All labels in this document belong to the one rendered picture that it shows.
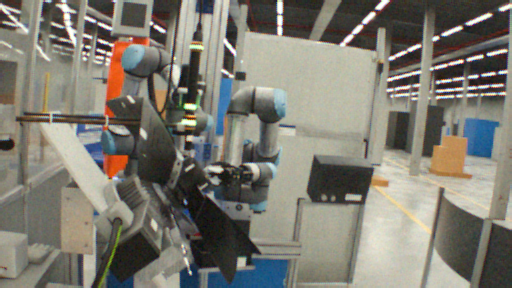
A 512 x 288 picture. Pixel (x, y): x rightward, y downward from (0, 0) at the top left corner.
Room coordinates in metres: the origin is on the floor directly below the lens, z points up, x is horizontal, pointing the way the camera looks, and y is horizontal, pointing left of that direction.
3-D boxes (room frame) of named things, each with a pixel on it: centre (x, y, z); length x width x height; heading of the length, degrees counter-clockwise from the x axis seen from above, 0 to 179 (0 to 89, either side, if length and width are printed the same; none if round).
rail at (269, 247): (1.76, 0.19, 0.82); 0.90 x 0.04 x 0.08; 101
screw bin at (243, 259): (1.61, 0.09, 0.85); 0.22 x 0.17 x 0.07; 117
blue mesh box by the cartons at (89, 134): (8.21, 2.93, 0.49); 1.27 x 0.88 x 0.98; 177
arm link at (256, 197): (1.71, -0.02, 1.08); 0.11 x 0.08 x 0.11; 87
